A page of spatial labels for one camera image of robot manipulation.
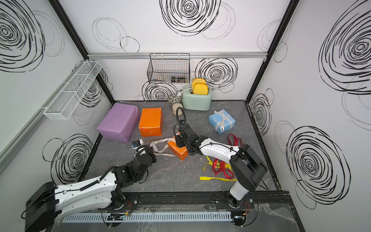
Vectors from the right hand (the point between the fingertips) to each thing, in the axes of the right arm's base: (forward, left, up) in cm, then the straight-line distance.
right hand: (180, 137), depth 87 cm
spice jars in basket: (+27, +1, +23) cm, 35 cm away
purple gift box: (+8, +40, +2) cm, 41 cm away
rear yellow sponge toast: (+41, -12, +11) cm, 44 cm away
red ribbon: (+5, -35, -10) cm, 36 cm away
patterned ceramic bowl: (+41, +8, -7) cm, 42 cm away
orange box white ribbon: (-9, -2, -2) cm, 10 cm away
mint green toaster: (+32, -6, -1) cm, 32 cm away
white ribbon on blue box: (+14, -28, -2) cm, 31 cm away
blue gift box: (+17, -23, -3) cm, 29 cm away
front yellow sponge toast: (+34, -13, +9) cm, 38 cm away
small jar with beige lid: (+29, +6, -3) cm, 29 cm away
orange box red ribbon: (+9, +20, +1) cm, 22 cm away
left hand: (-9, +14, +2) cm, 17 cm away
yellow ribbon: (-13, -23, -8) cm, 28 cm away
